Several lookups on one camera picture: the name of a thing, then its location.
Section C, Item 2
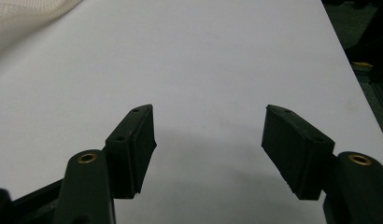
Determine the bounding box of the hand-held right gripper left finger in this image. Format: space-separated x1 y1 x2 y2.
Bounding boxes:
52 104 158 224

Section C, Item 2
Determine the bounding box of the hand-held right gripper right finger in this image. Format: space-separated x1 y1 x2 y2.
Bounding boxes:
261 104 383 224

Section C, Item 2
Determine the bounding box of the cream mesh laundry bag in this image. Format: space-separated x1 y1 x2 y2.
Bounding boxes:
0 0 84 59

